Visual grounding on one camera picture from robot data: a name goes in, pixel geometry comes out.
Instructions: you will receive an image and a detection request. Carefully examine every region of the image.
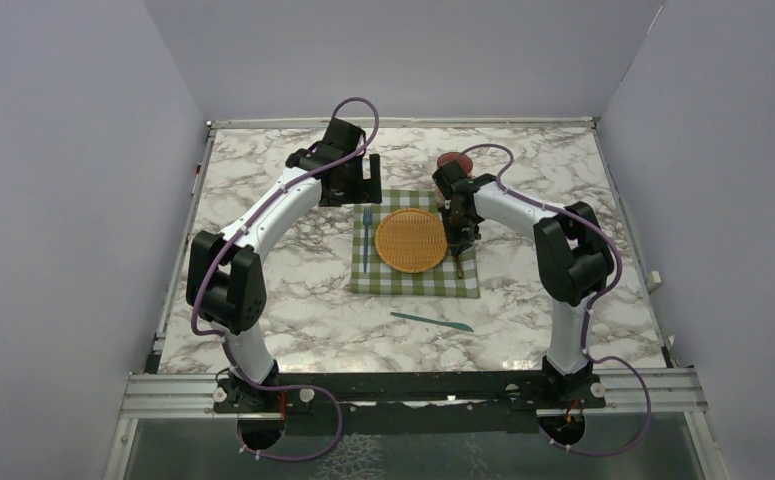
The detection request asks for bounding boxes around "blue handled utensil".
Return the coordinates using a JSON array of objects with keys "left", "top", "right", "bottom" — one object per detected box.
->
[{"left": 362, "top": 205, "right": 372, "bottom": 273}]

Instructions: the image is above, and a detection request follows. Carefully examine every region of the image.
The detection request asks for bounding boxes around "orange woven plate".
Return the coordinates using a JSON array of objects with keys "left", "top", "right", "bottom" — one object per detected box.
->
[{"left": 375, "top": 208, "right": 448, "bottom": 274}]

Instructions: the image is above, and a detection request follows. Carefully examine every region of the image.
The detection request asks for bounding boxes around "pink ceramic mug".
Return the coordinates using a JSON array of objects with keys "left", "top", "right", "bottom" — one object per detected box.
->
[{"left": 436, "top": 151, "right": 474, "bottom": 176}]

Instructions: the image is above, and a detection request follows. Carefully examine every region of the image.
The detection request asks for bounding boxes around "brown handled utensil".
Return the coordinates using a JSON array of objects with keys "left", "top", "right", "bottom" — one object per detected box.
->
[{"left": 454, "top": 255, "right": 465, "bottom": 279}]

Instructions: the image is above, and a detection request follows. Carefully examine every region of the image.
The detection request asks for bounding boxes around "green white checkered cloth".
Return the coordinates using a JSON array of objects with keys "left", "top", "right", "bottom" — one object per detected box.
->
[{"left": 348, "top": 189, "right": 480, "bottom": 299}]

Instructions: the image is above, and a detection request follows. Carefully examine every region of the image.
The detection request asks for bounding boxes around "teal plastic knife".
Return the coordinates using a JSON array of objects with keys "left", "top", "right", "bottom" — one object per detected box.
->
[{"left": 390, "top": 312, "right": 474, "bottom": 333}]

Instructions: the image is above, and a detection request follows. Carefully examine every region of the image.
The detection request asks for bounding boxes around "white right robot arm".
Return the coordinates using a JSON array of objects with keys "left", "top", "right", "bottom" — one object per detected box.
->
[{"left": 432, "top": 161, "right": 615, "bottom": 407}]

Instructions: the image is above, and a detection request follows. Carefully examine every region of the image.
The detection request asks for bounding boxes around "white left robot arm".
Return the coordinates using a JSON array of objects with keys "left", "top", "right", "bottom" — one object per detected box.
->
[{"left": 186, "top": 118, "right": 382, "bottom": 411}]

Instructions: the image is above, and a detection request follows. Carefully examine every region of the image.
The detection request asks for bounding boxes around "aluminium mounting rail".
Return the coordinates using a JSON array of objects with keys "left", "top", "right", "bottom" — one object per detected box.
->
[{"left": 119, "top": 368, "right": 709, "bottom": 420}]

